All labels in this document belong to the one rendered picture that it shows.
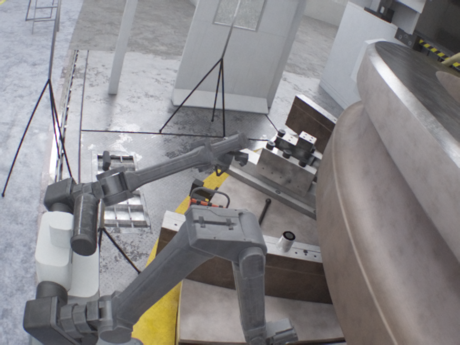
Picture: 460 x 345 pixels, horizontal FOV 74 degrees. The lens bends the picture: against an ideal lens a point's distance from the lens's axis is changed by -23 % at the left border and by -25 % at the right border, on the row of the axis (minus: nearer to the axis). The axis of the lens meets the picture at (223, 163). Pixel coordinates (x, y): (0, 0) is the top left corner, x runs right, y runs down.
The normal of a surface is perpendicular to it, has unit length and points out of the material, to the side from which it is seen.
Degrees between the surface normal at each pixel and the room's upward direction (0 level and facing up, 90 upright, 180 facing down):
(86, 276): 0
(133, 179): 46
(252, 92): 90
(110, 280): 0
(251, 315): 91
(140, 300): 89
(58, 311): 60
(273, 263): 90
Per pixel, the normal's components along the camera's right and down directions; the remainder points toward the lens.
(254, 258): 0.18, 0.59
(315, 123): -0.73, 0.20
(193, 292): 0.26, -0.80
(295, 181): -0.44, 0.40
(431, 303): -0.90, -0.18
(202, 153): 0.56, -0.13
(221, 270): -0.08, 0.54
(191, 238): -0.77, -0.41
